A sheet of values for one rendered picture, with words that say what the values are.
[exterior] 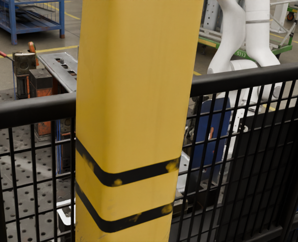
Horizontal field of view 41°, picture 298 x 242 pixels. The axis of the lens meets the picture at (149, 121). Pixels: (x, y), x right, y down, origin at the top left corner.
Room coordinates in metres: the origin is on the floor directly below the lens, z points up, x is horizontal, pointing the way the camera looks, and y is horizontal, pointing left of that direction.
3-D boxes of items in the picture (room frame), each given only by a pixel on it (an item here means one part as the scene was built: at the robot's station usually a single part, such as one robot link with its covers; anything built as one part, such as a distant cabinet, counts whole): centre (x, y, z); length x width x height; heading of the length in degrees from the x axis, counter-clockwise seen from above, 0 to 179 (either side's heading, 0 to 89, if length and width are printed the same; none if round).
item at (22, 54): (1.98, 0.69, 0.88); 0.15 x 0.11 x 0.36; 123
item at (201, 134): (0.97, -0.17, 1.17); 0.12 x 0.01 x 0.34; 123
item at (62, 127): (1.44, 0.33, 0.87); 0.12 x 0.09 x 0.35; 123
